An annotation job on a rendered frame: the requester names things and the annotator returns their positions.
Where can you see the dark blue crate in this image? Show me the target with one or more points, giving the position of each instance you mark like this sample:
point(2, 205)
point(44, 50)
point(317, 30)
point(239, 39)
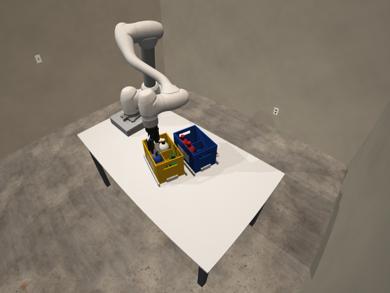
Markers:
point(205, 149)

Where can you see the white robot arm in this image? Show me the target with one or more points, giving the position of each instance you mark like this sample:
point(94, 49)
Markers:
point(153, 98)

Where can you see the cream white bottle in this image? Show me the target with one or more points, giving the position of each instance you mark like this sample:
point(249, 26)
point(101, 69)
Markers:
point(163, 145)

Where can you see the brown crate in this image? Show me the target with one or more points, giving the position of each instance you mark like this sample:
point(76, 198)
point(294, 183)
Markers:
point(162, 170)

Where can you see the blue bottle with grey label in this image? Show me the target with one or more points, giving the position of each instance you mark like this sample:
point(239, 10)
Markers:
point(158, 158)

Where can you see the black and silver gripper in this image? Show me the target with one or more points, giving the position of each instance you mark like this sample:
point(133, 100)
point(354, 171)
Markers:
point(153, 136)

